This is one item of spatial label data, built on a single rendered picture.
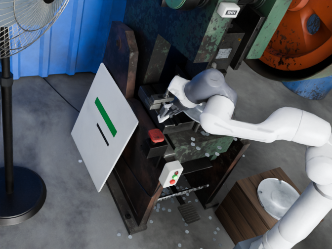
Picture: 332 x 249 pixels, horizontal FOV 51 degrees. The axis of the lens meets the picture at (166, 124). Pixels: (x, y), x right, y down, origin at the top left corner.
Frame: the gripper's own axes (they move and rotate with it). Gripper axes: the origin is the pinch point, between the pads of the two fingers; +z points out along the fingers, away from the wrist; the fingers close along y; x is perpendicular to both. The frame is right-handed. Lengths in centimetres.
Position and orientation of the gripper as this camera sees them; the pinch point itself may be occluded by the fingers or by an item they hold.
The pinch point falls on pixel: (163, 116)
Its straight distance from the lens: 146.0
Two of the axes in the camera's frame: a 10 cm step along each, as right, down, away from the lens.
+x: -2.7, -9.4, 2.2
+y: 8.5, -1.3, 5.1
